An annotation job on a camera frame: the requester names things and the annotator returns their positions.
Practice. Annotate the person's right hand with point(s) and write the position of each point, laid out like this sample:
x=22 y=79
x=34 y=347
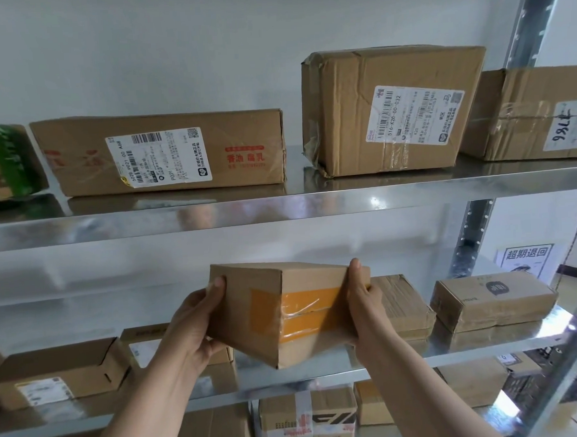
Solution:
x=376 y=327

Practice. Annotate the person's left hand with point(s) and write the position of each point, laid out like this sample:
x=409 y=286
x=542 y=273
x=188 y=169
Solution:
x=188 y=332

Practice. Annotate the brown parcel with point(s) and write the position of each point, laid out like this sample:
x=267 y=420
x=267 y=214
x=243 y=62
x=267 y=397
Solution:
x=404 y=306

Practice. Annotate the slim box with blue-edged label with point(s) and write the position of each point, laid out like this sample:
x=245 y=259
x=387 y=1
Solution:
x=145 y=344

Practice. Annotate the cube box with taped top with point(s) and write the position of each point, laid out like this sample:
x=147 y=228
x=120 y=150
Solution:
x=255 y=314

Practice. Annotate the boxes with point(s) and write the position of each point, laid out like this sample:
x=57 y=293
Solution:
x=495 y=301

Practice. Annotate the slim box with yellow-striped label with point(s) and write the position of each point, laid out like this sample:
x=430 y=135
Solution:
x=59 y=363

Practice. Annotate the metal shelving rack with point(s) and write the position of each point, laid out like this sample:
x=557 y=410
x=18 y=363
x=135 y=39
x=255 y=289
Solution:
x=268 y=207

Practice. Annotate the black plastic crate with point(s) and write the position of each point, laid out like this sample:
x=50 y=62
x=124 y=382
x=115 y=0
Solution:
x=524 y=387

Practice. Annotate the long box red print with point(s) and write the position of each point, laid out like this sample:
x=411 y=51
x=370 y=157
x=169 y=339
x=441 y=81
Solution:
x=73 y=159

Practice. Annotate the tape-wrapped cubic cardboard box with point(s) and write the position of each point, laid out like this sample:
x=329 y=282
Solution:
x=341 y=116

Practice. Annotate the cardboard box with handwritten label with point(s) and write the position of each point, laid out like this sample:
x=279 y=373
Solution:
x=505 y=118

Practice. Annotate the box labelled 507 N705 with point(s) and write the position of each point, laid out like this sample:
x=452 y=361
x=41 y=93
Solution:
x=5 y=153

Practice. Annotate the person's right forearm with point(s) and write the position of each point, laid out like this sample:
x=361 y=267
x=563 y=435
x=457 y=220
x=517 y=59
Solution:
x=433 y=401

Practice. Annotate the person's left forearm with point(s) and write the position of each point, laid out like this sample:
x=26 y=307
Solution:
x=144 y=416

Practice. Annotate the white printed notice sheet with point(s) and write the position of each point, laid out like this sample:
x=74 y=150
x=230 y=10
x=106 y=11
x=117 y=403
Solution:
x=522 y=261

